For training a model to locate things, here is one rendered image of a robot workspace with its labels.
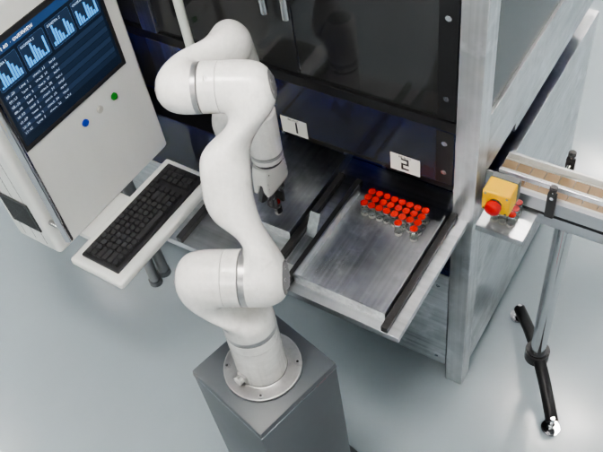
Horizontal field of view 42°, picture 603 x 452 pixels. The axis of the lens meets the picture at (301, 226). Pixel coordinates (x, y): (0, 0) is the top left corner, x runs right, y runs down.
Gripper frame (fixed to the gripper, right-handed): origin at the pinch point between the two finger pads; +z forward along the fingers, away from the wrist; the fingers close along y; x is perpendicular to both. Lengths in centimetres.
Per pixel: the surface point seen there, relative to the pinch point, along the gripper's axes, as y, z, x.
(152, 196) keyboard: 7.7, 11.3, -40.9
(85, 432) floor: 58, 95, -59
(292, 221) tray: 0.9, 5.8, 5.3
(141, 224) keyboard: 17.7, 11.5, -37.0
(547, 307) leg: -34, 51, 69
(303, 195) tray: -8.2, 5.7, 3.2
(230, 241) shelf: 14.4, 6.3, -6.5
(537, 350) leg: -35, 76, 69
